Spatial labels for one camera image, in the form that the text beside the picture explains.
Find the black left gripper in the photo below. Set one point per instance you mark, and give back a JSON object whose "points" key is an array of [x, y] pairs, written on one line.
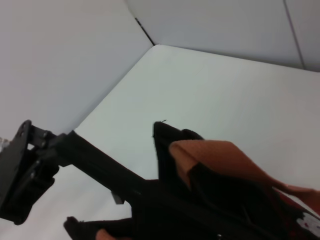
{"points": [[12, 180]]}

